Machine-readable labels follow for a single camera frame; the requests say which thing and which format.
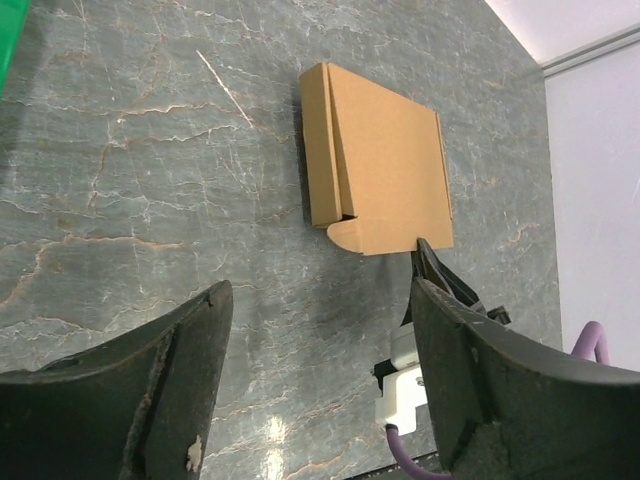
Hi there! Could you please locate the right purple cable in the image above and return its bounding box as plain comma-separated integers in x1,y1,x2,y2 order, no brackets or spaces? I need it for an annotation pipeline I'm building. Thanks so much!
384,319,611,480

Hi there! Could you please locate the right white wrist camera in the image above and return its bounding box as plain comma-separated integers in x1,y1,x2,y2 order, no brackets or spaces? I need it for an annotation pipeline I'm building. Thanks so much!
374,323,428,436

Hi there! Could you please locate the brown cardboard box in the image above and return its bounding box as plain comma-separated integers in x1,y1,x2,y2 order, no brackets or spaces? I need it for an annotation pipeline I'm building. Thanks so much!
299,63,454,256

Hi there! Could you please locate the green plastic tray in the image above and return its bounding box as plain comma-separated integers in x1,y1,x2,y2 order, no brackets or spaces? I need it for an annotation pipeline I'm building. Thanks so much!
0,0,31,91

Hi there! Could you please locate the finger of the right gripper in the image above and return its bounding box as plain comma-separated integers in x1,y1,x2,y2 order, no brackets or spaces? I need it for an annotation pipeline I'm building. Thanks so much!
412,238,510,325

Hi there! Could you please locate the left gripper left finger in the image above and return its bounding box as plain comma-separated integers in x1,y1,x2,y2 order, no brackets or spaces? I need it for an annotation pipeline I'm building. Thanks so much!
1,281,233,479

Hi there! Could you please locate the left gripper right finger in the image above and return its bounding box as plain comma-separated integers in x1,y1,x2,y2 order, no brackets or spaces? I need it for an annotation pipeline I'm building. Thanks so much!
410,279,639,479

